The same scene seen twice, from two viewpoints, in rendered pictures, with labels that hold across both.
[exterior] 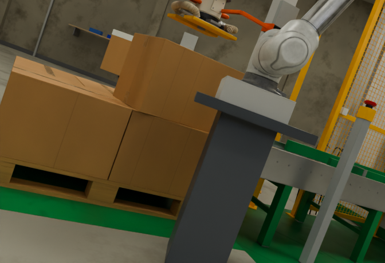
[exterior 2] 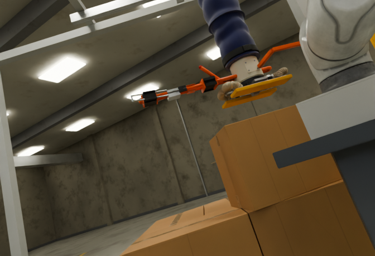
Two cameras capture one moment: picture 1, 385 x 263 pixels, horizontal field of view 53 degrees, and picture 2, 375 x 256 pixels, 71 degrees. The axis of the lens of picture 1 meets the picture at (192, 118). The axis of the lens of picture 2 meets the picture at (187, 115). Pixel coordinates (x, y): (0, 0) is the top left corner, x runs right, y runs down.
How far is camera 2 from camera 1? 84 cm
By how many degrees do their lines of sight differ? 30
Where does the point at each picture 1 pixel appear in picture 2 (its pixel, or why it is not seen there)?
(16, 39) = (193, 193)
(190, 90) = not seen: hidden behind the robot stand
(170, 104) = (280, 180)
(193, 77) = (280, 137)
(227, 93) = (316, 123)
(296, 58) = not seen: outside the picture
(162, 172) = not seen: outside the picture
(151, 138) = (291, 229)
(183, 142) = (328, 209)
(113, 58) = not seen: hidden behind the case
